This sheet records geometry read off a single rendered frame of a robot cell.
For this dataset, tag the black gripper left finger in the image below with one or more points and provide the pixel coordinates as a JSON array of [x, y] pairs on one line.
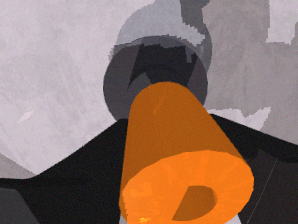
[[84, 188]]

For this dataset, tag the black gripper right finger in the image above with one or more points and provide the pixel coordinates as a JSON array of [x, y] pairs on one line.
[[274, 166]]

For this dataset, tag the orange knob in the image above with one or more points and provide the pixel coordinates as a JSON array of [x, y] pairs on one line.
[[179, 166]]

